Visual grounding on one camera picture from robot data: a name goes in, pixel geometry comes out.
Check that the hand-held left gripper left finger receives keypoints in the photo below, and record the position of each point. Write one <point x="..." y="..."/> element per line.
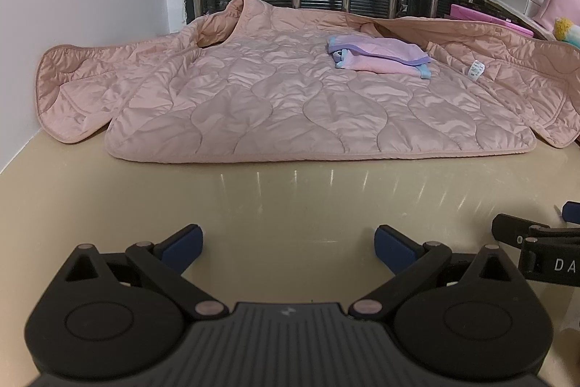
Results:
<point x="185" y="243"/>

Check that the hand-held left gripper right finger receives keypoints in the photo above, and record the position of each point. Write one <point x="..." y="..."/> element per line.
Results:
<point x="392" y="245"/>

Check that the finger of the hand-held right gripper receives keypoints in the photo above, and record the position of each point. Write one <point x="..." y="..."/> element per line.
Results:
<point x="516" y="227"/>
<point x="572" y="209"/>

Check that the pink blue purple-trimmed garment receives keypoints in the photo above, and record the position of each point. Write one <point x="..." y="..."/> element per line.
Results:
<point x="380" y="56"/>

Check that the pink quilted jacket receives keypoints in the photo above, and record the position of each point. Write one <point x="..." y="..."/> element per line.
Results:
<point x="272" y="97"/>

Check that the yellow white plush toy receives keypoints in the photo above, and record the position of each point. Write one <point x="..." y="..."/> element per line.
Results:
<point x="566" y="29"/>

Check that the pink pillow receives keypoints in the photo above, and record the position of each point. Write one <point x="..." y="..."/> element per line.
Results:
<point x="562" y="1"/>

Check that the dark flat book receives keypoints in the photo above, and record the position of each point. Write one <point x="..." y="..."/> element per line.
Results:
<point x="512" y="8"/>

